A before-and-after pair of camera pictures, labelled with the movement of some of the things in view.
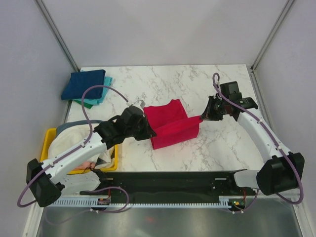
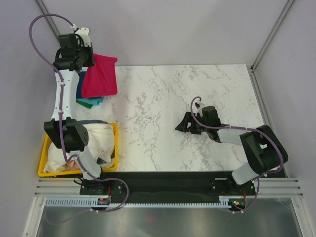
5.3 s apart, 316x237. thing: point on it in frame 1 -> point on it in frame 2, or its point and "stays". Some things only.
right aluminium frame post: (252, 72) stays
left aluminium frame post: (57, 34) stays
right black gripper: (209, 114) -> (182, 126)
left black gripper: (148, 132) -> (89, 50)
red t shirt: (171, 124) -> (100, 79)
